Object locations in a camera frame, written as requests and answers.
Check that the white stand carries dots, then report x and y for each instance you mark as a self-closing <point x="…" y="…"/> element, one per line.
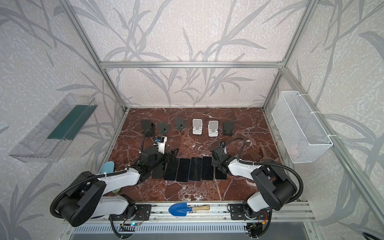
<point x="197" y="126"/>
<point x="213" y="128"/>

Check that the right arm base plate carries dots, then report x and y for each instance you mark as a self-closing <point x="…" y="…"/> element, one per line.
<point x="238" y="212"/>

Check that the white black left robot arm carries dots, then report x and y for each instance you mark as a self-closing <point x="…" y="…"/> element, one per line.
<point x="86" y="198"/>

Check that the black folding stand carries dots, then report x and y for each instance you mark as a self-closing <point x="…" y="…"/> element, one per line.
<point x="228" y="128"/>
<point x="148" y="128"/>

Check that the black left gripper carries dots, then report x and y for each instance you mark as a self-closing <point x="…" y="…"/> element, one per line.
<point x="172" y="157"/>

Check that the pink-edged phone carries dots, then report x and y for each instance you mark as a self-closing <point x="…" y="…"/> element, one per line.
<point x="171" y="170"/>

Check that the dark phone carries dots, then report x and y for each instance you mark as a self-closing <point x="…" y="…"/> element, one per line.
<point x="207" y="169"/>

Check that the blue trowel wooden handle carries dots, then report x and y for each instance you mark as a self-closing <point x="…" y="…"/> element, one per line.
<point x="181" y="209"/>

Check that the blue-edged phone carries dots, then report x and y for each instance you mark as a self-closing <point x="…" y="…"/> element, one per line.
<point x="195" y="169"/>

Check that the round grey stand left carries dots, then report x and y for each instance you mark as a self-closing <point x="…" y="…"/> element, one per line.
<point x="163" y="128"/>

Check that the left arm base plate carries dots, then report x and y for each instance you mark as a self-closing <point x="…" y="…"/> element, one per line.
<point x="134" y="213"/>

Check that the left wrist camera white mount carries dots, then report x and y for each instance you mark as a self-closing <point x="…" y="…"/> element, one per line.
<point x="161" y="143"/>

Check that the white wire mesh basket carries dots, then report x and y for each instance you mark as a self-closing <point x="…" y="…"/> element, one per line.
<point x="302" y="133"/>

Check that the clear plastic wall tray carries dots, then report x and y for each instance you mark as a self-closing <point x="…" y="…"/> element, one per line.
<point x="47" y="142"/>

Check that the white stand right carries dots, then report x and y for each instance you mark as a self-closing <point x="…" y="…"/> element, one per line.
<point x="213" y="128"/>

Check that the brown slotted tray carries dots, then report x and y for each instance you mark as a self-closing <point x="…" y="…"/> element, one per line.
<point x="265" y="157"/>

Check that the purple-edged phone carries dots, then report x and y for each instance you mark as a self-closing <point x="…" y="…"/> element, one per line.
<point x="183" y="170"/>

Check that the round grey stand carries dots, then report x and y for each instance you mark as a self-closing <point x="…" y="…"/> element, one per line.
<point x="163" y="128"/>
<point x="180" y="124"/>

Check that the aluminium front rail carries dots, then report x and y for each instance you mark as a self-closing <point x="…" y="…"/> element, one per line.
<point x="218" y="213"/>

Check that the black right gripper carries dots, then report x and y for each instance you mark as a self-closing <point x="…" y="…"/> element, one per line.
<point x="214" y="163"/>

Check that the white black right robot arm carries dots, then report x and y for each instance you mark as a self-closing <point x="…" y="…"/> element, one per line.
<point x="277" y="184"/>

